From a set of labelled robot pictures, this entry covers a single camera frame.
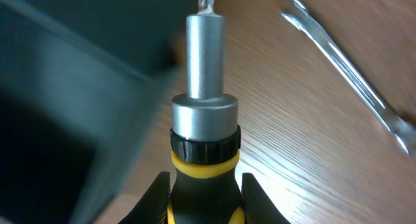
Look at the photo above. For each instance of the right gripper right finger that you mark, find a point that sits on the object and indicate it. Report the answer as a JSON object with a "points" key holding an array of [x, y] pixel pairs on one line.
{"points": [[258, 208]]}

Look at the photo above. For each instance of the dark green open box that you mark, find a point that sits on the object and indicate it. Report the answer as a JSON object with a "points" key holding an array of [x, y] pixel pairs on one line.
{"points": [[81, 83]]}

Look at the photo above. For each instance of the silver double-ended wrench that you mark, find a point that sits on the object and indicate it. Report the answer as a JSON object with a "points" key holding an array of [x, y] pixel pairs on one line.
{"points": [[297, 14]]}

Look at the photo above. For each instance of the yellow black stubby screwdriver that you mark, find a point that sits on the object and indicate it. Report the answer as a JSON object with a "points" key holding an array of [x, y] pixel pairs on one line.
{"points": [[205, 137]]}

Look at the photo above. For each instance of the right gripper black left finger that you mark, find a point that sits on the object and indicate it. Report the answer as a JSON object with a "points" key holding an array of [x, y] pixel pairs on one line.
{"points": [[152, 206]]}

